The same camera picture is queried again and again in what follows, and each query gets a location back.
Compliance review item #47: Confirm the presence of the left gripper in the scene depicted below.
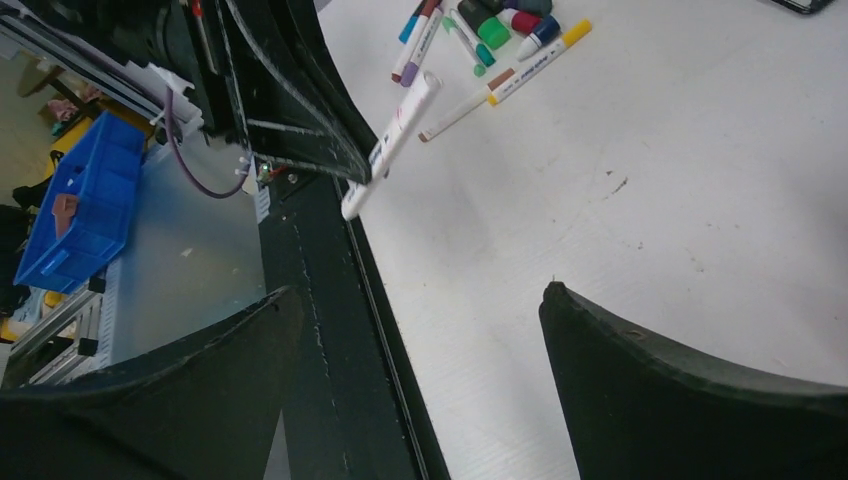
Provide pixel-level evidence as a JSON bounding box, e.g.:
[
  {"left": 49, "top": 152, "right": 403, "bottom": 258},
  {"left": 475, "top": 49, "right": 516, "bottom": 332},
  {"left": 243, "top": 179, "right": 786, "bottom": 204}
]
[{"left": 19, "top": 1, "right": 376, "bottom": 183}]

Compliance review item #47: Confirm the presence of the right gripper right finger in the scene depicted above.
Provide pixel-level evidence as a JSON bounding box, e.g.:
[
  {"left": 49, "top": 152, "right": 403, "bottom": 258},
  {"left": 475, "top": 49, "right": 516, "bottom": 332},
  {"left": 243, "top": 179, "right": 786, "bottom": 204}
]
[{"left": 539, "top": 282, "right": 847, "bottom": 479}]

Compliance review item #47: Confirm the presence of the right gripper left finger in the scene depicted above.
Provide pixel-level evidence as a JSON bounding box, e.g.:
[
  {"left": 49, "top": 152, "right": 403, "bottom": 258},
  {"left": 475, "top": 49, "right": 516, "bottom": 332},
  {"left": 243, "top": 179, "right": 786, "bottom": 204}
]
[{"left": 1, "top": 288, "right": 304, "bottom": 479}]

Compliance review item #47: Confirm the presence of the green cap white marker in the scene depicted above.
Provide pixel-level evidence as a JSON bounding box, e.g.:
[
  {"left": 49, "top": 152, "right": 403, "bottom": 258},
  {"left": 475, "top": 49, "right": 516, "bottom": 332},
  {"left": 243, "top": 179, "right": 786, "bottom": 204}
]
[{"left": 340, "top": 71, "right": 443, "bottom": 221}]

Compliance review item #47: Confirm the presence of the yellow cap white marker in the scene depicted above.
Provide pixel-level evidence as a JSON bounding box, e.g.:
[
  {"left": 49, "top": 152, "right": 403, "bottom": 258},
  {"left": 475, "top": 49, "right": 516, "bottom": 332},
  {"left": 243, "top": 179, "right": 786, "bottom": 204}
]
[{"left": 487, "top": 19, "right": 593, "bottom": 106}]

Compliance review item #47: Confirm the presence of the brown cap white marker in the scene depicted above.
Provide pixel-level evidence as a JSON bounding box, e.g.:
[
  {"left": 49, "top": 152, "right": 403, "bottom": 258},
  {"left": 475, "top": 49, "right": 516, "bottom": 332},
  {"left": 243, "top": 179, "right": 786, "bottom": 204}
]
[{"left": 418, "top": 68, "right": 516, "bottom": 143}]

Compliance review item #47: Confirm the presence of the purple cap white marker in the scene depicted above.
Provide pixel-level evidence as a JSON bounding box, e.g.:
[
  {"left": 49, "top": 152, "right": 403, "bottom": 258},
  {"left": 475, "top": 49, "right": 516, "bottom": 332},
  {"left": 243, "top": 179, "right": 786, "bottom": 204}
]
[{"left": 400, "top": 5, "right": 443, "bottom": 88}]

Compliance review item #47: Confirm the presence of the black blue marker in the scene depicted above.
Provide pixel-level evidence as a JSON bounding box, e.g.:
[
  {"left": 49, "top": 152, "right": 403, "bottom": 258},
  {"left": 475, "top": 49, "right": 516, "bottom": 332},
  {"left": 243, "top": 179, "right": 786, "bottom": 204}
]
[{"left": 398, "top": 0, "right": 426, "bottom": 44}]

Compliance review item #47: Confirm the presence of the red brown cap marker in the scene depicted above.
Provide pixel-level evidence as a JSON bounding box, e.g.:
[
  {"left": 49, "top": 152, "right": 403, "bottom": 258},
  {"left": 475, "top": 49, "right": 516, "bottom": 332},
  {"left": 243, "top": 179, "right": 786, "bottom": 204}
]
[{"left": 391, "top": 0, "right": 440, "bottom": 85}]

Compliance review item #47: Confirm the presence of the green white marker horizontal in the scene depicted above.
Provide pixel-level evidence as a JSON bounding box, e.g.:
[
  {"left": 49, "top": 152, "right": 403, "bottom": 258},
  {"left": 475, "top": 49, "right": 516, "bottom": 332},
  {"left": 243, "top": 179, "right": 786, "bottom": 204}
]
[{"left": 442, "top": 8, "right": 496, "bottom": 78}]

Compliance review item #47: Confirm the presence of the green cap black marker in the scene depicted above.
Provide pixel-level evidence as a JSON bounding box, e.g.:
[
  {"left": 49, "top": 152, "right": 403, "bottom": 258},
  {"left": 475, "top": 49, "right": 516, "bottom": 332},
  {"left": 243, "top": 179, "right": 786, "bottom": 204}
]
[{"left": 458, "top": 0, "right": 511, "bottom": 50}]

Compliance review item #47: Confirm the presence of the blue plastic bin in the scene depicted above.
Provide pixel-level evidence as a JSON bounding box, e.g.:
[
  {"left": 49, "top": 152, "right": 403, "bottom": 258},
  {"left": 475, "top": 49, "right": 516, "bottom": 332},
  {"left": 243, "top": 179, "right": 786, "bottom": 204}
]
[{"left": 14, "top": 113, "right": 146, "bottom": 294}]

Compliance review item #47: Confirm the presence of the blue cap white marker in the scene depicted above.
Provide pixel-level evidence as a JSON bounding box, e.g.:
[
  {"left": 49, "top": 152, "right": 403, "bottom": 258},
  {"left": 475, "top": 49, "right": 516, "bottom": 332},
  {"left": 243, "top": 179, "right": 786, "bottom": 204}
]
[{"left": 516, "top": 15, "right": 561, "bottom": 62}]

